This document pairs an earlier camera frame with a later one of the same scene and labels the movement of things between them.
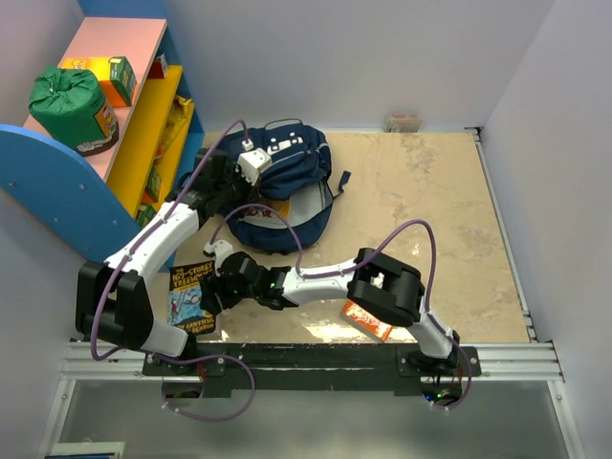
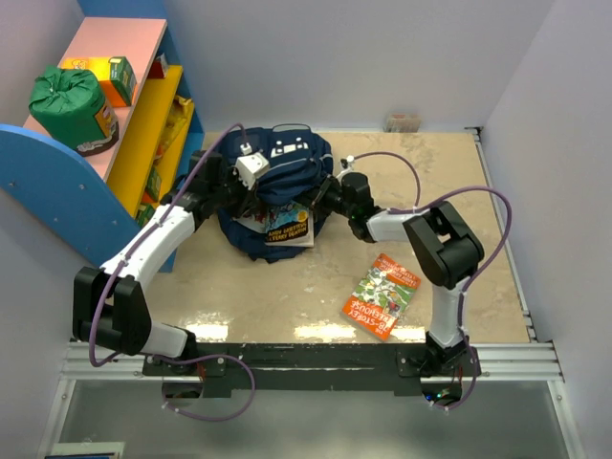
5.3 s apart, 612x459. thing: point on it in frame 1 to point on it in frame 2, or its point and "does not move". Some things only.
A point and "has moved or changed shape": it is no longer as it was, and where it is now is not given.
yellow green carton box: x=118 y=80 does not move
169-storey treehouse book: x=185 y=303 to x=290 y=225
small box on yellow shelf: x=159 y=68 does not move
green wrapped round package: x=70 y=104 does not move
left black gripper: x=251 y=193 does not move
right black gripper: x=210 y=285 to x=317 y=204
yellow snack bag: x=178 y=115 does not move
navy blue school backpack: x=295 y=195 has moved or changed shape
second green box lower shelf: x=144 y=214 does not move
